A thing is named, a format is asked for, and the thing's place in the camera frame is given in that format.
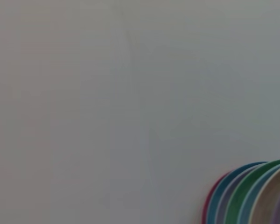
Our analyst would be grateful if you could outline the dark blue plate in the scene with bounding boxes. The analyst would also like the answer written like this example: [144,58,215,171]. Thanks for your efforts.
[206,161,269,224]

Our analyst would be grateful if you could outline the red plate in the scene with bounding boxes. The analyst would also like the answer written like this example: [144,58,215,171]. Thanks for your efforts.
[201,171,233,224]

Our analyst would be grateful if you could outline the slate grey plate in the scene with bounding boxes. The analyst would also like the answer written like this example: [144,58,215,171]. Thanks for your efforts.
[216,164,262,224]

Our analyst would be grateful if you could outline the dark green plate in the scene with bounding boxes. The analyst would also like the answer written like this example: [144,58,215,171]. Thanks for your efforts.
[224,158,280,224]

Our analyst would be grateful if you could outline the light blue plate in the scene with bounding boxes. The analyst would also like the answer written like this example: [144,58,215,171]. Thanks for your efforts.
[237,161,280,224]

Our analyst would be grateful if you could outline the beige plate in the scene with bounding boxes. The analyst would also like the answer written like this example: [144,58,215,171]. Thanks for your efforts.
[248,163,280,224]

